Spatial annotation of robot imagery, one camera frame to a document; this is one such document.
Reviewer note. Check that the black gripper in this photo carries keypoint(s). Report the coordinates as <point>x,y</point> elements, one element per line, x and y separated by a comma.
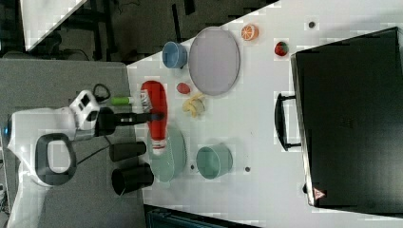
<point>108,120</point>

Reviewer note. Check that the red ketchup bottle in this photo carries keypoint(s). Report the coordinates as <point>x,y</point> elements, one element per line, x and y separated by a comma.
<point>157,97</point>

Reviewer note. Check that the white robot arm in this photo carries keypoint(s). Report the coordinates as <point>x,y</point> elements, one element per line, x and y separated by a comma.
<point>42,140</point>

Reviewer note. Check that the yellow toy banana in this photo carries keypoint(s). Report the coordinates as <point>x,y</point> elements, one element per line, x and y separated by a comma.
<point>194,105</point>

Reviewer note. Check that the red toy strawberry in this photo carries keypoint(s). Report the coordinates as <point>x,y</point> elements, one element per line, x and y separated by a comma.
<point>183,88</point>

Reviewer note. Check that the black cup with green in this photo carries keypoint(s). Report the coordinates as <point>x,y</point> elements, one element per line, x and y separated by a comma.
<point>132,179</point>

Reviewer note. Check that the blue bowl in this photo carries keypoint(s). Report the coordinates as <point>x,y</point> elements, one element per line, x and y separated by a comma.
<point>174,55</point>

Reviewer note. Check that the teal green mug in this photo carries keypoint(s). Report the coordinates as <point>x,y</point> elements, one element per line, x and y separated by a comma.
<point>214,161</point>

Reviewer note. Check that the lilac round plate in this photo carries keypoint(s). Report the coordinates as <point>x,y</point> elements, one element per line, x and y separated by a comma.
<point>214,61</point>

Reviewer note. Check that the orange slice toy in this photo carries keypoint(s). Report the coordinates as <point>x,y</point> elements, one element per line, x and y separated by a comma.
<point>249,32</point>

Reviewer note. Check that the small red toy tomato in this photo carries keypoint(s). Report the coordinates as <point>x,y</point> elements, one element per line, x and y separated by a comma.
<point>281,49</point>

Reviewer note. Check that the black toaster oven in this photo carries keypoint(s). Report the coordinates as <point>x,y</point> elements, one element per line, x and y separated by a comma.
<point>349,109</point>

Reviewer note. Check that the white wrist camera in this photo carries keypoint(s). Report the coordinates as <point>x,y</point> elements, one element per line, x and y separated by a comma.
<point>86,110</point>

